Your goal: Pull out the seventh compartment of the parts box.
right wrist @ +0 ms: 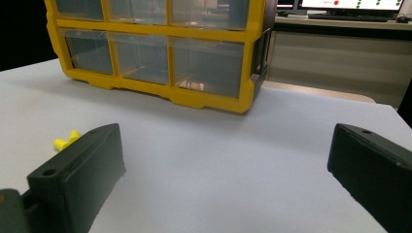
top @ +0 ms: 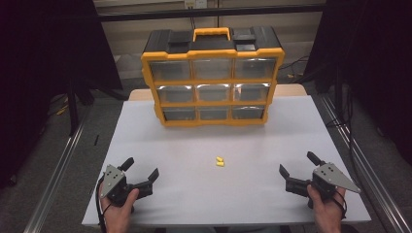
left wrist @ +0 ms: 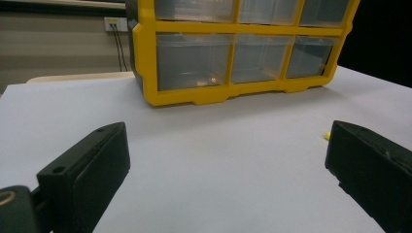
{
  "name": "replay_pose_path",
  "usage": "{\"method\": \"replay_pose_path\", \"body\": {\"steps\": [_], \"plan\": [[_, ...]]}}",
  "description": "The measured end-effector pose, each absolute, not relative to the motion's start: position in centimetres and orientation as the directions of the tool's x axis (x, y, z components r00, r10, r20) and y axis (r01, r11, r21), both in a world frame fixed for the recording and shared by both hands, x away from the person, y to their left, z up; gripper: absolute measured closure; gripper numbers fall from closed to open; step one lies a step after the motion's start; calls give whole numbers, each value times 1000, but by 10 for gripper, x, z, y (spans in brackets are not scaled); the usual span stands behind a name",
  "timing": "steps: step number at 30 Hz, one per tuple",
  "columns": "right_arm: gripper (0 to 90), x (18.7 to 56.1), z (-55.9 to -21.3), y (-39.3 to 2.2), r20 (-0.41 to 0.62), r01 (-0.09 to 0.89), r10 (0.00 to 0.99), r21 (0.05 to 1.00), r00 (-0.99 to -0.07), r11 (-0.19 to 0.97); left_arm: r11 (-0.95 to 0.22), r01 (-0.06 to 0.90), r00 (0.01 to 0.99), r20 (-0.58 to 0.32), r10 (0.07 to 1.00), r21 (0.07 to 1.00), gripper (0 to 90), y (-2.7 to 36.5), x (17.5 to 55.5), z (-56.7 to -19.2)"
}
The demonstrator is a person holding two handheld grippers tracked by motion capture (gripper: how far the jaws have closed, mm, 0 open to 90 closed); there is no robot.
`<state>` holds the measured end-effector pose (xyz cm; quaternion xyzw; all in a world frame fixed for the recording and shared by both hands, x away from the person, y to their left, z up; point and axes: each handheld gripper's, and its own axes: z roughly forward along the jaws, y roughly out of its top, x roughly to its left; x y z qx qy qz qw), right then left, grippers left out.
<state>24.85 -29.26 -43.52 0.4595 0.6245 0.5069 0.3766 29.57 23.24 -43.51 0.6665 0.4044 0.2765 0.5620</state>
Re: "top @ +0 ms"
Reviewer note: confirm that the black horizontal bar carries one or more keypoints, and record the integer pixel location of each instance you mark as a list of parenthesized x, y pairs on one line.
[(207, 13)]

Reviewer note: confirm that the yellow black drawer organizer cabinet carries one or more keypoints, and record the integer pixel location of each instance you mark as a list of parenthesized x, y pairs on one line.
[(212, 43)]

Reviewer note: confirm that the small black floor piece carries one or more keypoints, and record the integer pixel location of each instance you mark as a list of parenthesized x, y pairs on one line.
[(96, 139)]

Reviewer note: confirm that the white wall socket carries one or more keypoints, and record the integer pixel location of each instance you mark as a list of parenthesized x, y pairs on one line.
[(195, 4)]

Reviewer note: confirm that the aluminium floor rail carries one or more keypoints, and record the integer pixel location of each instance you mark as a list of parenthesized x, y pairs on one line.
[(366, 168), (55, 178)]

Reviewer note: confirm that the grid of clear drawers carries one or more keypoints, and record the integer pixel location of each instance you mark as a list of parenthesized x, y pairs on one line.
[(212, 93)]

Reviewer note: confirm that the person's right hand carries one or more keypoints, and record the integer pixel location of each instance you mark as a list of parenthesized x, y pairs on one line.
[(328, 213)]

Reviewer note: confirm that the person's left hand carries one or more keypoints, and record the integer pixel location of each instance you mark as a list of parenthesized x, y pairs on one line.
[(118, 218)]

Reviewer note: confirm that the black stand pole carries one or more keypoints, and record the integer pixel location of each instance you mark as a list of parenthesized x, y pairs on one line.
[(339, 97), (73, 110)]

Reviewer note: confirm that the black curtain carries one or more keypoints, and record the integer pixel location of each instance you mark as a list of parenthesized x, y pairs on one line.
[(39, 64), (382, 64)]

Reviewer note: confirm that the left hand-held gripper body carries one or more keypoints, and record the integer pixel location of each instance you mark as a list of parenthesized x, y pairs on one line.
[(111, 181)]

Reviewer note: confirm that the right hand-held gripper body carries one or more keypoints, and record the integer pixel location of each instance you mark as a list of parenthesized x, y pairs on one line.
[(330, 176)]

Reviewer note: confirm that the yellow floor piece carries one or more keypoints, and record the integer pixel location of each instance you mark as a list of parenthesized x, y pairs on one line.
[(61, 111)]

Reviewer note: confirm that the white table cover sheet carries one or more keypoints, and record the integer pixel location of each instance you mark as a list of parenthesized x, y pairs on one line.
[(226, 197)]

